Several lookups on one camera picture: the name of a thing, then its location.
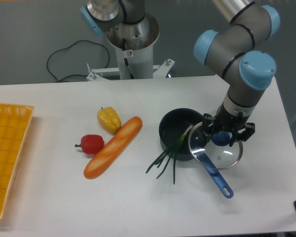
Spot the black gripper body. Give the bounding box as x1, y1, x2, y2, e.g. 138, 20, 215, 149
215, 104, 249, 133

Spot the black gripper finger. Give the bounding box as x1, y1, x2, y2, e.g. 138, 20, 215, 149
202, 114, 216, 142
229, 122, 256, 147

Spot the orange baguette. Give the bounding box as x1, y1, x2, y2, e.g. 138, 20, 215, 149
83, 116, 143, 179

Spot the yellow bell pepper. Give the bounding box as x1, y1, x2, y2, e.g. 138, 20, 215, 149
97, 107, 121, 134

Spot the glass lid blue knob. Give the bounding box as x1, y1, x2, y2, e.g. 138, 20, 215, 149
188, 122, 243, 170

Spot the green onion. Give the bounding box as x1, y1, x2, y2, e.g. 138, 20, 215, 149
146, 125, 193, 185

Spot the red bell pepper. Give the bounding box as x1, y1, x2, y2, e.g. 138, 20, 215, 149
75, 134, 104, 155

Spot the yellow woven basket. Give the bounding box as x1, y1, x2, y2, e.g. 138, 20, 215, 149
0, 103, 35, 220

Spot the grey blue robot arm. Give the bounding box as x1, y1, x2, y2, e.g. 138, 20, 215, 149
80, 0, 280, 145

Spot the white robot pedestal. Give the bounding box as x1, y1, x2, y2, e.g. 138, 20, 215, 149
86, 12, 176, 81

